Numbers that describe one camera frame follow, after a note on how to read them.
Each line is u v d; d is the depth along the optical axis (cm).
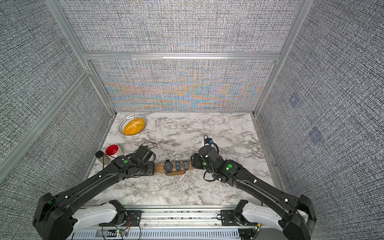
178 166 83
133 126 103
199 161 66
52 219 38
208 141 68
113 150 94
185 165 83
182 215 75
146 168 72
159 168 82
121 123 110
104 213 56
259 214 55
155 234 70
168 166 82
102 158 86
